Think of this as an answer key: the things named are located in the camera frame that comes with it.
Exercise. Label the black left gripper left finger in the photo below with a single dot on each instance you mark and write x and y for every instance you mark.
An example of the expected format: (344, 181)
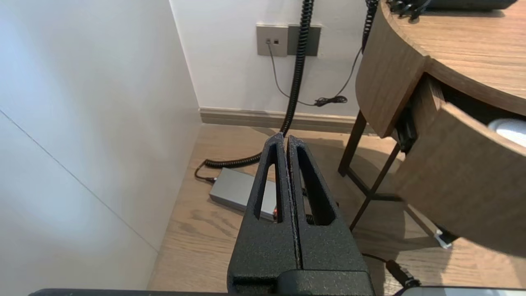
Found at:
(263, 255)

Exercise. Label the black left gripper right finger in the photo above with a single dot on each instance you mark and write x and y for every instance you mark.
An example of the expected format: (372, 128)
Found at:
(333, 250)

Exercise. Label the curved front wooden drawer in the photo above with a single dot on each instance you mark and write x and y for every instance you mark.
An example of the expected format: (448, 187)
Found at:
(464, 176)

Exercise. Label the white round puck device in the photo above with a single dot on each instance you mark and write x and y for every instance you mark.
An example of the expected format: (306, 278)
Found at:
(511, 131)

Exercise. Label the silver grey robot base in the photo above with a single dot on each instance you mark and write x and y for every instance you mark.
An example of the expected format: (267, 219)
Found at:
(460, 292)

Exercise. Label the black metal drawer slide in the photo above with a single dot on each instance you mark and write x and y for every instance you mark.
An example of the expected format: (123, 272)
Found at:
(407, 131)

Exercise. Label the grey power adapter box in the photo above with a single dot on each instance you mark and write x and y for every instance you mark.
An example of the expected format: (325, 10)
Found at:
(234, 189)

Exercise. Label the white table foot pad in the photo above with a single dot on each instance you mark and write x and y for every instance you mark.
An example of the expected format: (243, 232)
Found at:
(443, 240)

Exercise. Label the brown wooden baseboard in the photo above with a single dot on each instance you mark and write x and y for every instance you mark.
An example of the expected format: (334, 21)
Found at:
(246, 116)

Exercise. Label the thin black phone line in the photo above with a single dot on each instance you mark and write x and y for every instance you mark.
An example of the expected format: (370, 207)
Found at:
(279, 84)

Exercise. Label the round wooden bedside table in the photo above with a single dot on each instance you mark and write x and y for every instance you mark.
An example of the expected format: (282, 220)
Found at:
(472, 45)

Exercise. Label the dark grey blank wall plate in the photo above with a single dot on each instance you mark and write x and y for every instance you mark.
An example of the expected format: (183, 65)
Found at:
(313, 41)

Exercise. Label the small grey wall jack plate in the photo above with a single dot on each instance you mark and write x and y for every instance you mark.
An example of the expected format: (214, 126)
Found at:
(272, 40)

